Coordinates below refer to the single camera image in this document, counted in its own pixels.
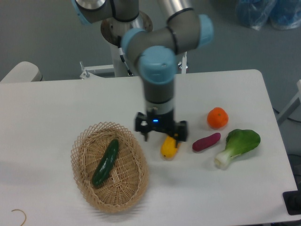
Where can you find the white metal frame bracket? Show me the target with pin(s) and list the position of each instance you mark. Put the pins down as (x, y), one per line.
(108, 71)

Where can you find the woven wicker basket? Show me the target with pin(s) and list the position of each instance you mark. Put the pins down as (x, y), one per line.
(127, 178)

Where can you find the orange tangerine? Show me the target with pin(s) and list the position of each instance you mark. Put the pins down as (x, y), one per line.
(217, 118)

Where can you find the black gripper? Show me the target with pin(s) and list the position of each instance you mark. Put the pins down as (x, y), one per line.
(163, 123)

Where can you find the black device at edge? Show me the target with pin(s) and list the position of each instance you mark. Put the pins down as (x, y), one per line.
(292, 201)

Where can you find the green cucumber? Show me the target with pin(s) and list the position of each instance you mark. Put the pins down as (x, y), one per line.
(106, 163)

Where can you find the green bok choy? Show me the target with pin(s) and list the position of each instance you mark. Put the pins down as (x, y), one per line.
(238, 142)

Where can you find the blue plastic bag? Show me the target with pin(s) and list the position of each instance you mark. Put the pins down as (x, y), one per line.
(283, 14)

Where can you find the white chair armrest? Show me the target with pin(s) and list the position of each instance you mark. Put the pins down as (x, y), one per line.
(23, 72)

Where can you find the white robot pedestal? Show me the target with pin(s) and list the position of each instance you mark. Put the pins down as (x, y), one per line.
(117, 58)

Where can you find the purple sweet potato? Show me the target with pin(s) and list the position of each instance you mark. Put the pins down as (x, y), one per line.
(206, 142)

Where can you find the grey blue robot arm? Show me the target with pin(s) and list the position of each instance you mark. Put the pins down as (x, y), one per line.
(152, 54)

